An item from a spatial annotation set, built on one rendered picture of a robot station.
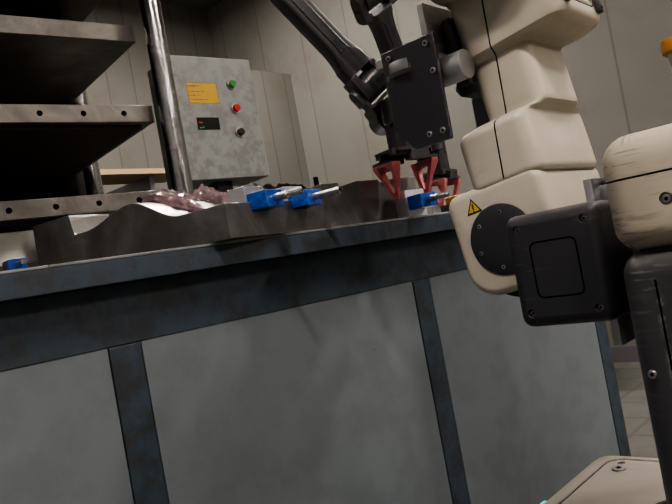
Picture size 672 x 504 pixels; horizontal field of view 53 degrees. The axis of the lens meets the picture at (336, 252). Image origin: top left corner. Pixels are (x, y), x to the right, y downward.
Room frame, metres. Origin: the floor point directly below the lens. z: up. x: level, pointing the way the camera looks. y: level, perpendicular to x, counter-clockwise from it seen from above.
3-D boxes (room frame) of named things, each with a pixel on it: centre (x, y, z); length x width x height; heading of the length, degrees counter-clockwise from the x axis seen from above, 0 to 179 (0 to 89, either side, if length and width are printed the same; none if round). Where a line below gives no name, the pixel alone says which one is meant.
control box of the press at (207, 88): (2.25, 0.34, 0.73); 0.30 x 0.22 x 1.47; 129
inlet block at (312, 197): (1.18, 0.03, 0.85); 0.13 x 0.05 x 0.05; 56
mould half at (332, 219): (1.57, 0.06, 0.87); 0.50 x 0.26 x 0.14; 39
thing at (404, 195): (1.34, -0.19, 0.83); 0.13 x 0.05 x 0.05; 33
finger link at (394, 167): (1.36, -0.15, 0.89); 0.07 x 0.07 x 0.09; 33
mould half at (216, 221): (1.28, 0.29, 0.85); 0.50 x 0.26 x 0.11; 56
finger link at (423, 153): (1.39, -0.19, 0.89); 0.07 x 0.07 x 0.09; 33
